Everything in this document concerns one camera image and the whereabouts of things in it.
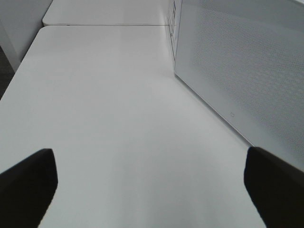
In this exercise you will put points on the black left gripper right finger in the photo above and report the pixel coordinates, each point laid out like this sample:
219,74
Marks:
276,189

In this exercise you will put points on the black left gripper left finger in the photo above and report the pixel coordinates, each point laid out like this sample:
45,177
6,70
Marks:
27,189

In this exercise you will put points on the white microwave door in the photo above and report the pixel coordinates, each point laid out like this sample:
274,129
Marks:
245,58

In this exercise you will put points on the white microwave oven body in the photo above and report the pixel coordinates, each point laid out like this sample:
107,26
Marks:
174,15

